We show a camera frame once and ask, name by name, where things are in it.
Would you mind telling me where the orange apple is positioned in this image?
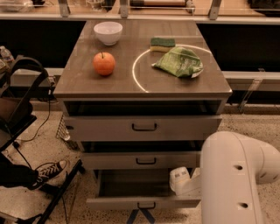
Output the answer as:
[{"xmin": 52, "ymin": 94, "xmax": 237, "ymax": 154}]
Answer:
[{"xmin": 93, "ymin": 52, "xmax": 116, "ymax": 76}]

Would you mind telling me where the green yellow sponge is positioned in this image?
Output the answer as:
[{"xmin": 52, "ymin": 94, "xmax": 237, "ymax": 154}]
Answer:
[{"xmin": 150, "ymin": 38, "xmax": 176, "ymax": 53}]

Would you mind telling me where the grey drawer cabinet wooden top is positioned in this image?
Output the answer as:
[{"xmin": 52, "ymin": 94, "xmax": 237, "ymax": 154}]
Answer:
[{"xmin": 52, "ymin": 19, "xmax": 233, "ymax": 176}]

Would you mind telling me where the grey middle drawer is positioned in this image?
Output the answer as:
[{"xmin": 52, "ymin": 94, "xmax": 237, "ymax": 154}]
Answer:
[{"xmin": 80, "ymin": 151, "xmax": 200, "ymax": 170}]

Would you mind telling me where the grey bottom drawer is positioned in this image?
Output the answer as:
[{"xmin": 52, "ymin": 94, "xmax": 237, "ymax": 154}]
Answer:
[{"xmin": 87, "ymin": 169, "xmax": 200, "ymax": 210}]

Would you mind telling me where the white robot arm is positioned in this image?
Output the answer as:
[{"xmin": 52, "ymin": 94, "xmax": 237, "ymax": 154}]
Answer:
[{"xmin": 170, "ymin": 131, "xmax": 280, "ymax": 224}]

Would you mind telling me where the white bowl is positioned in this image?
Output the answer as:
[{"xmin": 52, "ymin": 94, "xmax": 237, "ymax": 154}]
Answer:
[{"xmin": 94, "ymin": 21, "xmax": 123, "ymax": 46}]

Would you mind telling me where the green chip bag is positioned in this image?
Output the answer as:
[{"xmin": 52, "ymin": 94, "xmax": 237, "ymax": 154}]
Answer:
[{"xmin": 152, "ymin": 46, "xmax": 203, "ymax": 78}]

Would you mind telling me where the grey top drawer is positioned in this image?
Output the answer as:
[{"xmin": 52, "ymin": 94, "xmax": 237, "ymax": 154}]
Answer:
[{"xmin": 64, "ymin": 115, "xmax": 221, "ymax": 142}]

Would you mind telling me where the grey drawer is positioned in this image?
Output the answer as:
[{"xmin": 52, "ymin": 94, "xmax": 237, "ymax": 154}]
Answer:
[
  {"xmin": 80, "ymin": 151, "xmax": 200, "ymax": 170},
  {"xmin": 64, "ymin": 115, "xmax": 221, "ymax": 142},
  {"xmin": 87, "ymin": 169, "xmax": 200, "ymax": 210}
]

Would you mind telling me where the blue tape cross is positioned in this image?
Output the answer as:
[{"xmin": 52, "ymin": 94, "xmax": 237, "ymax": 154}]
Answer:
[{"xmin": 126, "ymin": 209, "xmax": 155, "ymax": 224}]

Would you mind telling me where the black cable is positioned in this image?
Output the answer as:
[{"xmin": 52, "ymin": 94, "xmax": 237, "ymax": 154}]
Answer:
[{"xmin": 11, "ymin": 84, "xmax": 53, "ymax": 147}]

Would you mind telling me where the black white sneaker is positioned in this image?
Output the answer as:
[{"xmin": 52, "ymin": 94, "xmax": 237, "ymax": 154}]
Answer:
[{"xmin": 28, "ymin": 159, "xmax": 67, "ymax": 190}]

